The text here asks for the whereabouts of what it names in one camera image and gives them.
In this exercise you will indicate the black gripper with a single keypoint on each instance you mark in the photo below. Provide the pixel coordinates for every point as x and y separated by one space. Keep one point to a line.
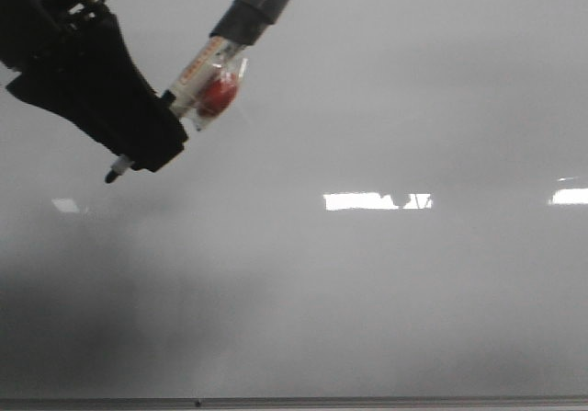
73 62

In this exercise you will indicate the black whiteboard marker pen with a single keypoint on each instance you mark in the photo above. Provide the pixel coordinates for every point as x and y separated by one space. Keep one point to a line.
208 85

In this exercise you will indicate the white whiteboard with metal frame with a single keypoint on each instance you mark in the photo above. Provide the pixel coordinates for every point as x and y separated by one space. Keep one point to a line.
392 205

